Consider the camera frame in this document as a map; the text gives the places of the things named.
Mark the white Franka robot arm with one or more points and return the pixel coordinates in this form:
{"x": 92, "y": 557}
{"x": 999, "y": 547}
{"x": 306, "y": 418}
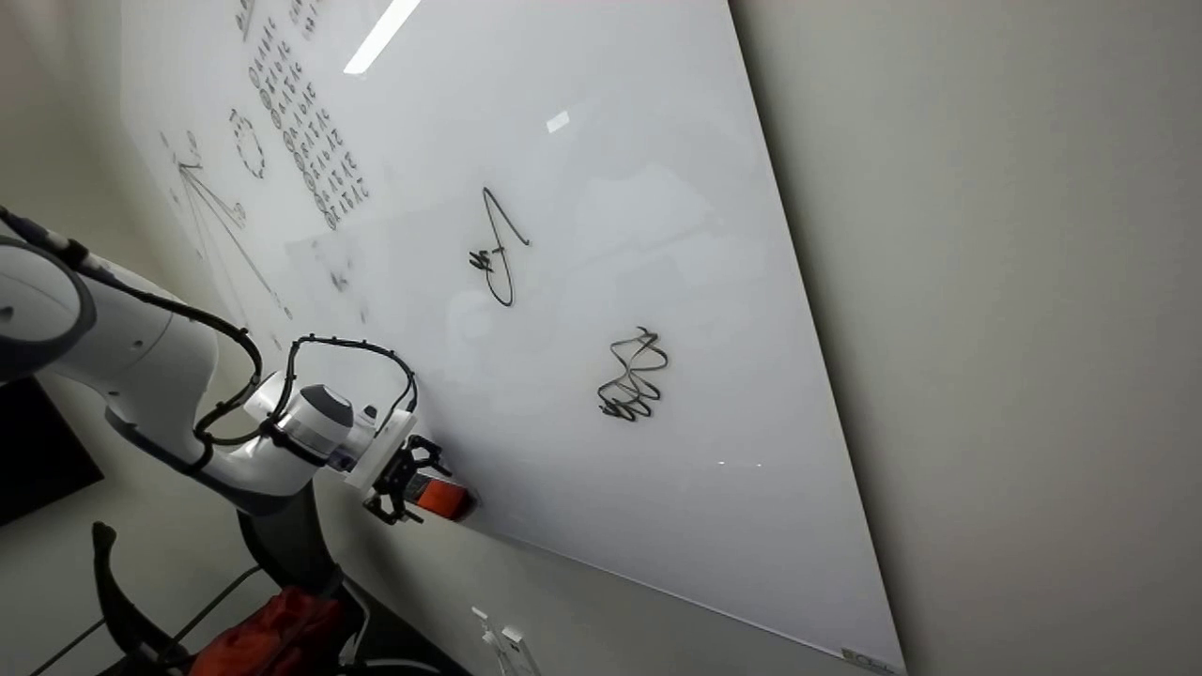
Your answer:
{"x": 125, "y": 338}

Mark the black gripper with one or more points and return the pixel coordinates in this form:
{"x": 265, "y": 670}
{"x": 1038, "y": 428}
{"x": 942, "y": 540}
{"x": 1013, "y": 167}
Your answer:
{"x": 405, "y": 470}

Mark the black office chair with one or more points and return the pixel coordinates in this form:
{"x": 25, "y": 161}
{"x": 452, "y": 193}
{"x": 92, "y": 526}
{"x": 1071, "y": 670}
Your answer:
{"x": 137, "y": 615}

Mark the red bag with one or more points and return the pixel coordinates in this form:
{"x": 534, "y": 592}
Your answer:
{"x": 269, "y": 634}

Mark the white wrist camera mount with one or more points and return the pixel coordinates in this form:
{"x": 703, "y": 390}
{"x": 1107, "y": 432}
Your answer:
{"x": 388, "y": 445}

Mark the white glass whiteboard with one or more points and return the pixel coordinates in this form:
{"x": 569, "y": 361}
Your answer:
{"x": 563, "y": 188}

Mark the orange board duster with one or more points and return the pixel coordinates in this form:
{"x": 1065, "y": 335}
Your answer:
{"x": 448, "y": 499}

